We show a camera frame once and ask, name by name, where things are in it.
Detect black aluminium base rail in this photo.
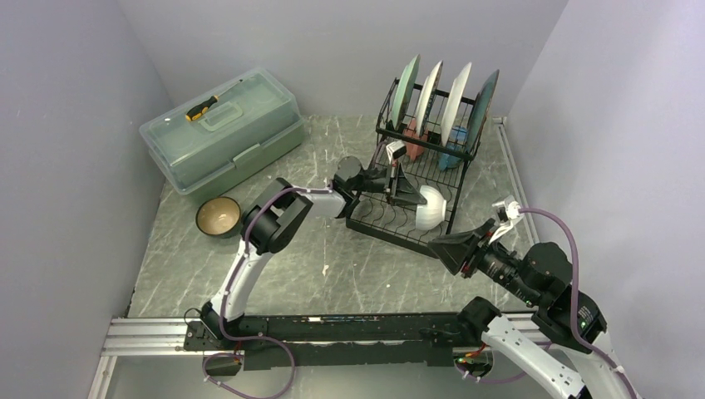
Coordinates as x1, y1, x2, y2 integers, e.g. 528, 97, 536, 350
99, 313, 541, 381

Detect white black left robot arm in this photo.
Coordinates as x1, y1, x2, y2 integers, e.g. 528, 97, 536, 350
200, 156, 431, 349

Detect dark blue speckled plate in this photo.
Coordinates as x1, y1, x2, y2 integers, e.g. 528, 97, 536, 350
466, 69, 500, 158

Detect red teal flower plate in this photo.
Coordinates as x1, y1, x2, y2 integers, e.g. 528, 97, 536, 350
441, 62, 472, 146

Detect light blue flower plate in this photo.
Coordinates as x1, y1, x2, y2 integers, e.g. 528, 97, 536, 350
389, 54, 421, 131

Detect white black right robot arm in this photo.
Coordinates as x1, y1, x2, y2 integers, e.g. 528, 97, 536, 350
428, 219, 639, 398

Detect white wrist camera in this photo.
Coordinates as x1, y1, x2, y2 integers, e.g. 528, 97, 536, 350
489, 195, 524, 244
385, 140, 407, 165

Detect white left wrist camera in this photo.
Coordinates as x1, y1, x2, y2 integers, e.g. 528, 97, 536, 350
385, 140, 407, 165

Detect white ceramic bowl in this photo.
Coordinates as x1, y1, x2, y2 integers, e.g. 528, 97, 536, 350
415, 185, 447, 231

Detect black wire dish rack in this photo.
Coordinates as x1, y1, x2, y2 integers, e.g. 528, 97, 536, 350
346, 78, 484, 258

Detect brown glazed bowl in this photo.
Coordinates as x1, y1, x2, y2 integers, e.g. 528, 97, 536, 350
195, 196, 243, 239

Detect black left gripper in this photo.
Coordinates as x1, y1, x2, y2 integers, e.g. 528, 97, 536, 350
352, 160, 427, 208

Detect pink ceramic mug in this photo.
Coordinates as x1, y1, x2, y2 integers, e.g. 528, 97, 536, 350
402, 118, 429, 162

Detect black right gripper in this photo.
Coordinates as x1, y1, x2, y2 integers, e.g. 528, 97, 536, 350
426, 215, 539, 303

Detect blue mug orange inside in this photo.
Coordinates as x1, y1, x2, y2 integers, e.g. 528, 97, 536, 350
437, 126, 469, 172

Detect red teal rimmed plate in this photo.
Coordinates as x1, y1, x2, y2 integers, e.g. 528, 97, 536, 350
415, 60, 444, 138

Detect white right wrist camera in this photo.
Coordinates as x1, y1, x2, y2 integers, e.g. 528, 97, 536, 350
489, 195, 524, 244

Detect green translucent plastic storage box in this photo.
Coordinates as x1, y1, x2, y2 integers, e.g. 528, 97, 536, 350
139, 67, 305, 201

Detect yellow black handled screwdriver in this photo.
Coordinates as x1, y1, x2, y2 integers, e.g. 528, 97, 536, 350
185, 79, 243, 121

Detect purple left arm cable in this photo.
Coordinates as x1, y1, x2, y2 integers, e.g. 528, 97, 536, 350
218, 184, 337, 342

